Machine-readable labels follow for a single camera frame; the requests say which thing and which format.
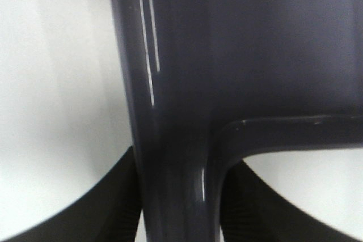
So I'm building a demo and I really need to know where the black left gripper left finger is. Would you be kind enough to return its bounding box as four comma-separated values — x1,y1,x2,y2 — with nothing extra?
9,147,142,241

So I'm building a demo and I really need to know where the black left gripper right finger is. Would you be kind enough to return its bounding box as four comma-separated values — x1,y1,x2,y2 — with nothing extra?
220,162,355,241

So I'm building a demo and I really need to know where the purple plastic dustpan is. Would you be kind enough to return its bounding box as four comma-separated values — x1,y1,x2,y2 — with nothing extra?
111,0,362,241

